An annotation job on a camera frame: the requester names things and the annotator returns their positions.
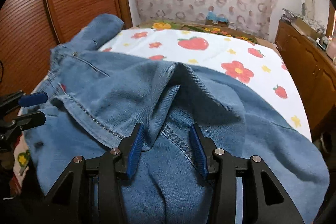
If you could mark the pink bottle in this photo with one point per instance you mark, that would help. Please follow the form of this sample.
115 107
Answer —
331 48

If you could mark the white strawberry flower sheet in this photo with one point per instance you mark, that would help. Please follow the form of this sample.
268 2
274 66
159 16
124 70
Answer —
258 67

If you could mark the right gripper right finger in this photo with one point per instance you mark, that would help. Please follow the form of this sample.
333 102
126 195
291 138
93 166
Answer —
265 200

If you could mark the beige floral blanket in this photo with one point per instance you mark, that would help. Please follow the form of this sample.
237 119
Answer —
211 29

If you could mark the cardboard box on sideboard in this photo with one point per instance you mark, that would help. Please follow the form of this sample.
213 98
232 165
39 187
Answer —
304 29

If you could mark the blue denim jeans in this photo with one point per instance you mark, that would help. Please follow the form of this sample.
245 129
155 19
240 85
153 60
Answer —
96 99

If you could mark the wooden louvered wardrobe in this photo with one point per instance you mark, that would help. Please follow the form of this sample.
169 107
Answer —
30 28

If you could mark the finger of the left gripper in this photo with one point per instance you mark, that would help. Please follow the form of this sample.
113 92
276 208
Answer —
26 100
27 121

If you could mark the wooden sideboard cabinet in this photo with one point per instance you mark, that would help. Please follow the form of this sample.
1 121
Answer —
311 70

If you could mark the cardboard box with blue items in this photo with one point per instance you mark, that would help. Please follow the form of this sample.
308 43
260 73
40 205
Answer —
213 19

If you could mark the folded blue jeans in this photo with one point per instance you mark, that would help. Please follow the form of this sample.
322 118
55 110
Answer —
99 31

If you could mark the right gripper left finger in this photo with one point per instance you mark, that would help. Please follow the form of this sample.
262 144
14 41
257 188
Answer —
88 191

